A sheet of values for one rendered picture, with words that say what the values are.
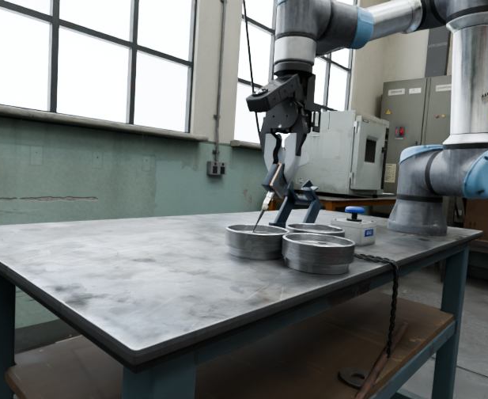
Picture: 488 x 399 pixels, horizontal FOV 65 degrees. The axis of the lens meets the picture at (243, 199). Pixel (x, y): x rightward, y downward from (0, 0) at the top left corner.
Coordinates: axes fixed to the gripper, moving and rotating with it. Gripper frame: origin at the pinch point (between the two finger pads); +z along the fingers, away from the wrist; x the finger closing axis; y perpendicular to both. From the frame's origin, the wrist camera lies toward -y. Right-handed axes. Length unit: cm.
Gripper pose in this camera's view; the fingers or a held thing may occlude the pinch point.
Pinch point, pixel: (279, 176)
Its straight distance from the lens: 70.8
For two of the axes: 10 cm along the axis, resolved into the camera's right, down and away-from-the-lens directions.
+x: -7.4, -1.0, 6.6
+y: 6.7, -0.2, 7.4
